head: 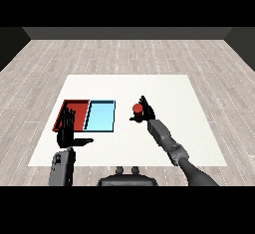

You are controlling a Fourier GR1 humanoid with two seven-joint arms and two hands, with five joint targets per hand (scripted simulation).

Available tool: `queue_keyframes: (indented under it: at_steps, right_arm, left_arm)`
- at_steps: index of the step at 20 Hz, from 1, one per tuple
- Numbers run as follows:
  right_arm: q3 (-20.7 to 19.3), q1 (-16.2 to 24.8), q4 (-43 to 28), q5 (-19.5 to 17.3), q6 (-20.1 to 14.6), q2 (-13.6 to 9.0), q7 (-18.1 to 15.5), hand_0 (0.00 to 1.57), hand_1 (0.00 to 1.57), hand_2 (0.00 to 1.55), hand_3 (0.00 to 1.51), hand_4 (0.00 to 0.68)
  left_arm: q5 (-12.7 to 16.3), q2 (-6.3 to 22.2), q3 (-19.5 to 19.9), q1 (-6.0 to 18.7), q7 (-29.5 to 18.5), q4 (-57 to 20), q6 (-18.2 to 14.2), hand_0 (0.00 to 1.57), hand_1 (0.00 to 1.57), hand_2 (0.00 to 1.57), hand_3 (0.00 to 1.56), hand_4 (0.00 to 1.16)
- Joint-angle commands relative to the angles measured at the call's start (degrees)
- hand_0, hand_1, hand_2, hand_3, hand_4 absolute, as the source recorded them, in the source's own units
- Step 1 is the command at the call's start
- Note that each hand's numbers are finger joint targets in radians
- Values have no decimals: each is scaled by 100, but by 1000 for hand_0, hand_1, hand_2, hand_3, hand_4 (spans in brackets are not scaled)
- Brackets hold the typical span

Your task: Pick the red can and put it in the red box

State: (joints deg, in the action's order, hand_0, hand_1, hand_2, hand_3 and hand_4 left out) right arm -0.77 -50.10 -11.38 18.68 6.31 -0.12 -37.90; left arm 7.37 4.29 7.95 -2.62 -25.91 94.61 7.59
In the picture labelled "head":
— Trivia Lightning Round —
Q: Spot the dark grey robot body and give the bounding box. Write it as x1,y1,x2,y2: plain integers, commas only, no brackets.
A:
97,166,158,187

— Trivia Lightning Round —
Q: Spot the red shallow open box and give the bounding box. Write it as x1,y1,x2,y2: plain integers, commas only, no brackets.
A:
52,99,91,132

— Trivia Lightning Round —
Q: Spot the small red can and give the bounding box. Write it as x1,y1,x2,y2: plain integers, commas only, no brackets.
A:
131,103,143,118

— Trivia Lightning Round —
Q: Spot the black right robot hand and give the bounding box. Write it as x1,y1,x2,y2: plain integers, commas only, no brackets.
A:
128,95,156,123

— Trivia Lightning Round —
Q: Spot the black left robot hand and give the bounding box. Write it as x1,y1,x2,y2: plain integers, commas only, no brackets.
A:
56,107,95,149

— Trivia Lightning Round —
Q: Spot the light blue shallow open box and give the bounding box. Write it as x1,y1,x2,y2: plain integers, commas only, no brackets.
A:
83,100,117,133

